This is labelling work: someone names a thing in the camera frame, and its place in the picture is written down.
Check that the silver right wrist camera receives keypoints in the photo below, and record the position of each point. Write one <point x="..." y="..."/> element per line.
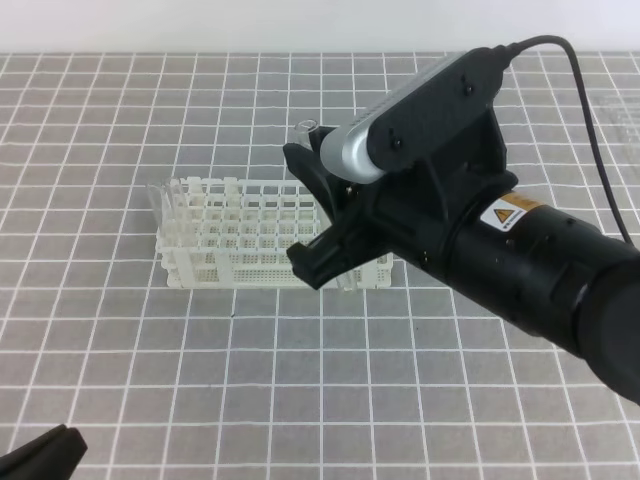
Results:
<point x="416" y="119"/>

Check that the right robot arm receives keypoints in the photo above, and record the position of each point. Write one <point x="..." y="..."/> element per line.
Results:
<point x="557" y="277"/>

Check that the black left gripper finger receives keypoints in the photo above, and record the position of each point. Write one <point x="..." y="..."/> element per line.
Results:
<point x="52" y="456"/>

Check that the white test tube rack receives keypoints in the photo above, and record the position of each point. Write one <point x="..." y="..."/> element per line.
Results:
<point x="234" y="233"/>

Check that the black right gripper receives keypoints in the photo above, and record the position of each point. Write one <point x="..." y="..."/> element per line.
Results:
<point x="416" y="214"/>

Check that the test tube in rack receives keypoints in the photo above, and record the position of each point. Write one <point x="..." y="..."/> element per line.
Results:
<point x="162" y="200"/>

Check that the grey checked tablecloth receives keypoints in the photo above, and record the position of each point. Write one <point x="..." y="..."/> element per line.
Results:
<point x="409" y="382"/>

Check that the clear test tube pile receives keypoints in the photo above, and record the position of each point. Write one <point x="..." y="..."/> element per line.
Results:
<point x="621" y="112"/>

